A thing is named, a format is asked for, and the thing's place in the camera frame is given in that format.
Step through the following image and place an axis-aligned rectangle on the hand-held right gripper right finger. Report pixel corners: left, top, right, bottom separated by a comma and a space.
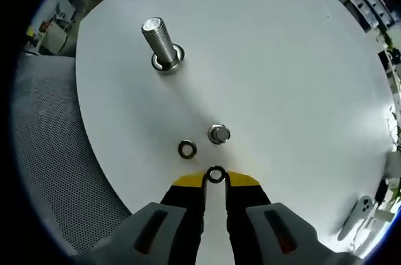
223, 170, 365, 265

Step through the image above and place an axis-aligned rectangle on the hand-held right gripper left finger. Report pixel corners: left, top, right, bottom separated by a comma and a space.
71, 172, 208, 265

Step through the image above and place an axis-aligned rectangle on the steel washer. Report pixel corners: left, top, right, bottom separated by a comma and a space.
207, 123, 231, 146
207, 165, 225, 184
177, 140, 199, 159

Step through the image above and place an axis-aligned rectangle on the large threaded steel stud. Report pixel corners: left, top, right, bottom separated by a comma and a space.
140, 16, 185, 73

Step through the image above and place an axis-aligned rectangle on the white handheld controller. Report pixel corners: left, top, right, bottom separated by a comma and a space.
337, 195, 375, 242

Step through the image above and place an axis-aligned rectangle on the black power adapter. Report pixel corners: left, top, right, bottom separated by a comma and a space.
375, 177, 388, 207

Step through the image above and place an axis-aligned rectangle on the white mesh office chair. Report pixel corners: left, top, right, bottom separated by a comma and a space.
11, 54, 136, 257

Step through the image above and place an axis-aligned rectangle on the white side desk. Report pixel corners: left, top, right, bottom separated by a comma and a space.
39, 16, 78, 56

